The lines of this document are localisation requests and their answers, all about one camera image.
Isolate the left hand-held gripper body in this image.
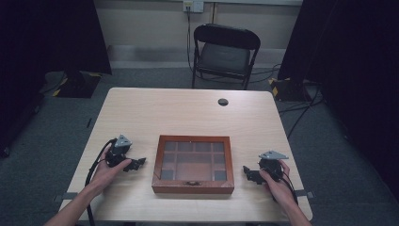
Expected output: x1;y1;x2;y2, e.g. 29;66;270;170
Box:
104;134;134;169

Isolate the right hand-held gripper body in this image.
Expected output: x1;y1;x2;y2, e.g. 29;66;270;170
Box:
257;150;290;183

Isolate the wooden box with glass lid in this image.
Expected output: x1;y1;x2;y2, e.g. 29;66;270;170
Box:
152;135;235;195

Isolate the person's right hand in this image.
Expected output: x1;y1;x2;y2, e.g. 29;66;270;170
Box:
259;159;298;205

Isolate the person's left hand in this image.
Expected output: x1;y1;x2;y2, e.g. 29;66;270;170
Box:
84;147;133;198

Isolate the grey tape strip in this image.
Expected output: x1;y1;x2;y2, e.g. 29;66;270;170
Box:
295;189;316;200
52;191;79;203

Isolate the black stand base yellow tape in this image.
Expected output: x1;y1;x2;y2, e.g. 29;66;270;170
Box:
268;76;315;103
51;70;104;99

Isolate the black folding chair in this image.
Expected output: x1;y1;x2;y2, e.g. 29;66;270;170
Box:
191;23;262;90

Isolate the dark curtain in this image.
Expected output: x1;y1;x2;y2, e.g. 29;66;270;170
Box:
277;0;399;202

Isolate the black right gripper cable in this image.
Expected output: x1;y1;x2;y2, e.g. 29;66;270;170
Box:
271;170;299;205

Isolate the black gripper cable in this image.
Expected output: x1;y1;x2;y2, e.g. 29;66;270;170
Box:
271;170;299;205
84;137;118;226

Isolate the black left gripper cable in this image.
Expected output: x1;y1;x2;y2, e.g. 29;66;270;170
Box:
84;137;118;226

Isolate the black floor cable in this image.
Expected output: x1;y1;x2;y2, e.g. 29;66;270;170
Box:
278;97;325;114
286;88;323;139

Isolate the black wall socket cable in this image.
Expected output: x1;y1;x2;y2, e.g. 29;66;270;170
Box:
185;5;195;73

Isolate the white wall socket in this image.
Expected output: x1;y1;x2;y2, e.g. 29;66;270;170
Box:
183;0;205;14

